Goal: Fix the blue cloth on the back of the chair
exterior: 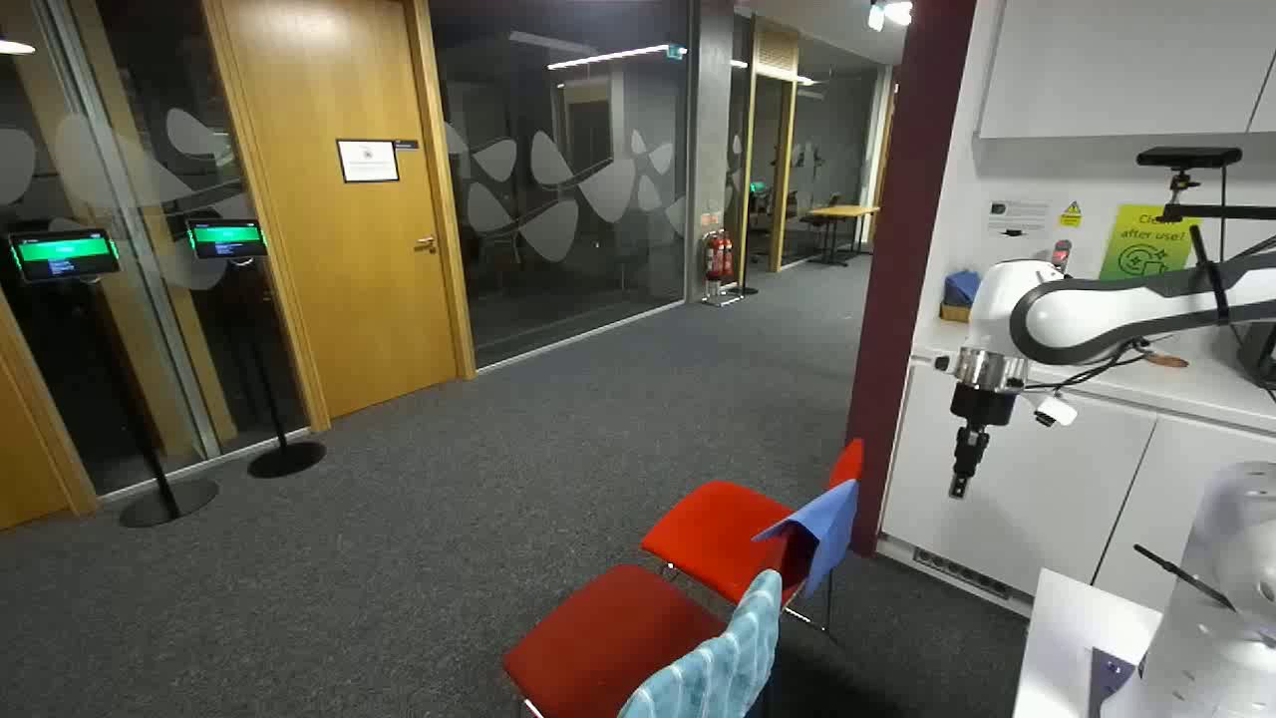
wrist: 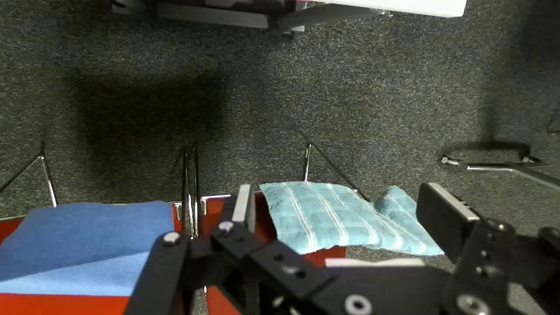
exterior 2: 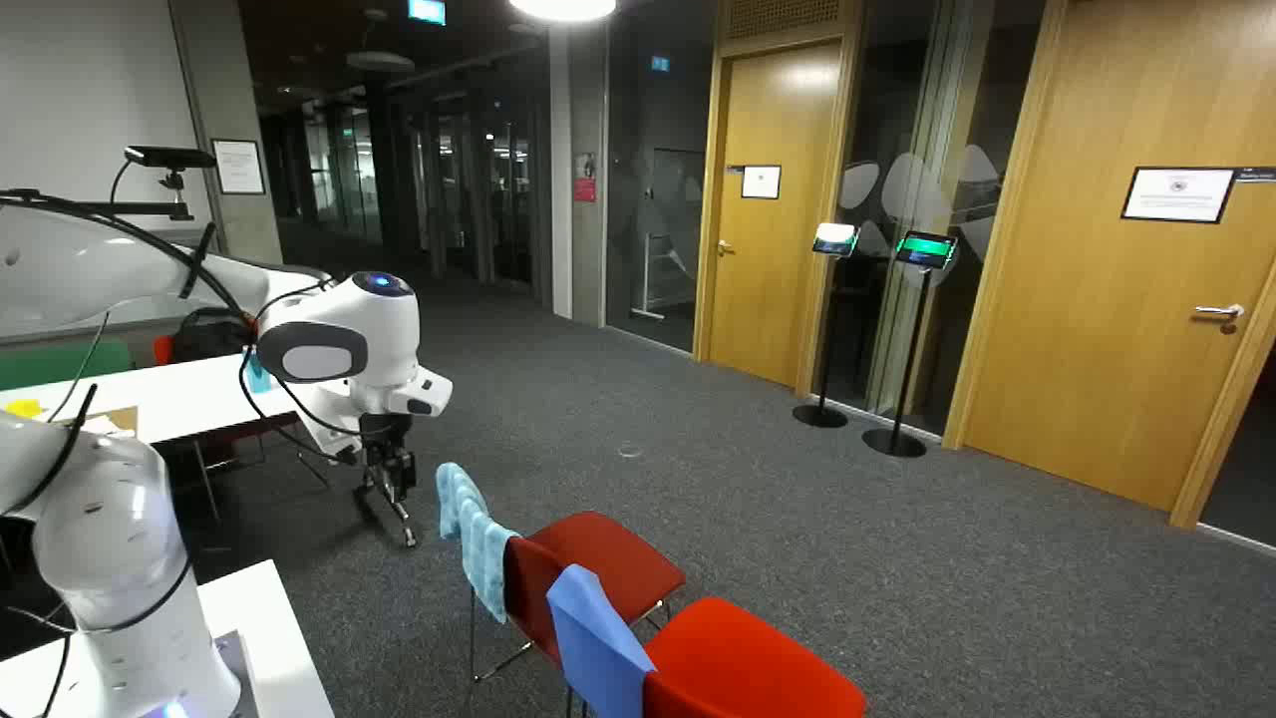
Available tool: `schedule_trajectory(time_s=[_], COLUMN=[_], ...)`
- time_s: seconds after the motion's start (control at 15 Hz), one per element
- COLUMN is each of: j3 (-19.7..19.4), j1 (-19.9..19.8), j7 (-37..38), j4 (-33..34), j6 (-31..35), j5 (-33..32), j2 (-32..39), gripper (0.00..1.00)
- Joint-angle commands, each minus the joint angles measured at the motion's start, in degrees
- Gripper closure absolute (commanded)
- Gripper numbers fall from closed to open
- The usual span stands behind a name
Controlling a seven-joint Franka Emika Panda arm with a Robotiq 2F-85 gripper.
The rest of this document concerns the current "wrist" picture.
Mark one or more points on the blue cloth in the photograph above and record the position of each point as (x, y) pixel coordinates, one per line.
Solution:
(82, 248)

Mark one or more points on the teal striped towel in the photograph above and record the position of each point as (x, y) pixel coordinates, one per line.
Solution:
(319, 215)

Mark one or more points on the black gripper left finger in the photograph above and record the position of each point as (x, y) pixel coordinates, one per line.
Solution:
(240, 206)

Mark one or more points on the black stand base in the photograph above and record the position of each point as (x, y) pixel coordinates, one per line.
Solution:
(490, 154)

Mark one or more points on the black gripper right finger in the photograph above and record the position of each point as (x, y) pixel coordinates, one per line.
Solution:
(445, 217)

